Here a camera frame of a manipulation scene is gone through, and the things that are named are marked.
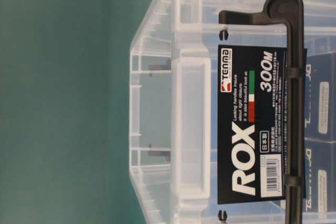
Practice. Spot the clear plastic storage case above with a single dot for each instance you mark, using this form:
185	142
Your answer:
173	104

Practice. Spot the dark blue box upper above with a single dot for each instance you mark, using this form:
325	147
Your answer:
320	97

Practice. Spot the dark blue box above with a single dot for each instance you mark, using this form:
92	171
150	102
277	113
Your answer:
319	177
320	97

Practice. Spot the dark blue box lower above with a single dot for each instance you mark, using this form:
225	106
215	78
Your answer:
319	177

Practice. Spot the black ROX product label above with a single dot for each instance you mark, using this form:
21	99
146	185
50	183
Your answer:
251	123

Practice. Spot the black locking case handle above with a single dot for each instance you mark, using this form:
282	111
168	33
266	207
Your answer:
291	14

